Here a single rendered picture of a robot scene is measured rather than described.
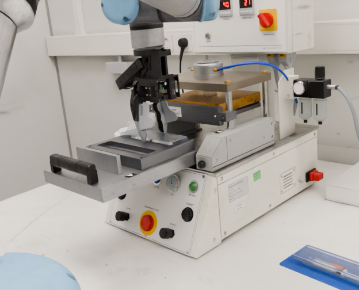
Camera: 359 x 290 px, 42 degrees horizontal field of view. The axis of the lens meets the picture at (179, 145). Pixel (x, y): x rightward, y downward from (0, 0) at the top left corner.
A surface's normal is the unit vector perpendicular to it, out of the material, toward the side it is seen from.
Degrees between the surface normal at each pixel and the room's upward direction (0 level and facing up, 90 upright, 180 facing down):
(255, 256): 0
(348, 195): 90
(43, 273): 11
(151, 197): 65
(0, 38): 88
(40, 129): 90
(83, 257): 0
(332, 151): 90
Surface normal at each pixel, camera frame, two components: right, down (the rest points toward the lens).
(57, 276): 0.09, -0.95
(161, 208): -0.67, -0.17
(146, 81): -0.70, 0.26
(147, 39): 0.04, 0.28
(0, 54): 0.95, 0.04
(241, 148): 0.71, 0.13
